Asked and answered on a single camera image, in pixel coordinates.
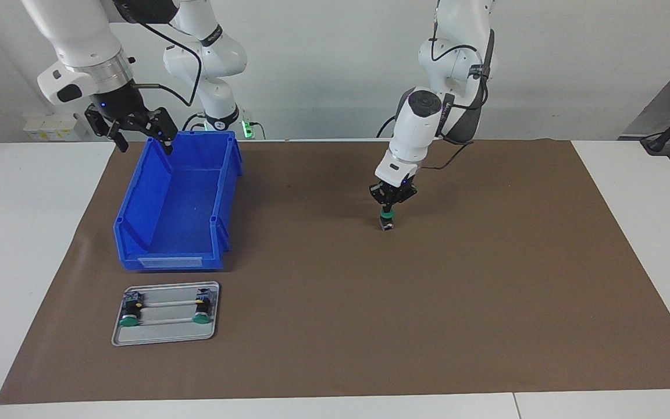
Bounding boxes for blue plastic storage bin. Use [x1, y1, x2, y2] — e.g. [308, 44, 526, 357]
[113, 130, 243, 272]

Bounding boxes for brown table mat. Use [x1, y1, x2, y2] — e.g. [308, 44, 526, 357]
[0, 139, 670, 405]

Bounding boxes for silver metal tray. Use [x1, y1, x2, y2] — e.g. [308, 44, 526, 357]
[111, 281, 220, 347]

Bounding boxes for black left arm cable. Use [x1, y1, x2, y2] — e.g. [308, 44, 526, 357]
[422, 0, 490, 171]

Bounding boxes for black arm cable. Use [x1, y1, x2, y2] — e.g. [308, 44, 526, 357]
[422, 0, 490, 171]
[131, 0, 203, 108]

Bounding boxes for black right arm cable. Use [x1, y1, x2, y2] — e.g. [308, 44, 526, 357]
[131, 0, 203, 108]

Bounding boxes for white wall box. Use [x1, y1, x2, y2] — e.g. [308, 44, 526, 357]
[23, 112, 94, 142]

